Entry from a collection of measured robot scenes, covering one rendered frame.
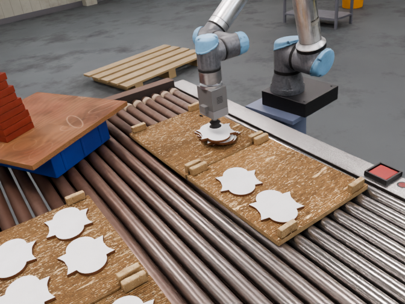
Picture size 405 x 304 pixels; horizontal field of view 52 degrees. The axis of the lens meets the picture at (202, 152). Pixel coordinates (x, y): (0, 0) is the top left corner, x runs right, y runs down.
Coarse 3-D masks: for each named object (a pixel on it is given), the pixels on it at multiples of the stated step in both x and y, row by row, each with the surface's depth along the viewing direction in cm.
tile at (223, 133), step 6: (204, 126) 150; (222, 126) 149; (228, 126) 148; (198, 132) 148; (204, 132) 146; (210, 132) 146; (216, 132) 145; (222, 132) 145; (228, 132) 144; (234, 132) 144; (204, 138) 142; (210, 138) 142; (216, 138) 141; (222, 138) 141; (228, 138) 142
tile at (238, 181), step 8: (232, 168) 130; (240, 168) 129; (224, 176) 127; (232, 176) 126; (240, 176) 126; (248, 176) 125; (224, 184) 123; (232, 184) 122; (240, 184) 122; (248, 184) 122; (256, 184) 121; (232, 192) 119; (240, 192) 118; (248, 192) 118
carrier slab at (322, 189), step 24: (264, 144) 143; (216, 168) 133; (264, 168) 129; (288, 168) 128; (312, 168) 127; (216, 192) 121; (312, 192) 116; (336, 192) 115; (360, 192) 116; (240, 216) 111; (312, 216) 107
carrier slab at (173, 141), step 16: (192, 112) 173; (160, 128) 162; (176, 128) 161; (192, 128) 159; (240, 128) 155; (144, 144) 152; (160, 144) 151; (176, 144) 150; (192, 144) 148; (240, 144) 144; (176, 160) 140; (208, 160) 137
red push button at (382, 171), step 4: (376, 168) 124; (380, 168) 124; (384, 168) 124; (388, 168) 123; (372, 172) 123; (376, 172) 122; (380, 172) 122; (384, 172) 122; (388, 172) 122; (392, 172) 121; (396, 172) 121; (380, 176) 120; (384, 176) 120; (388, 176) 120
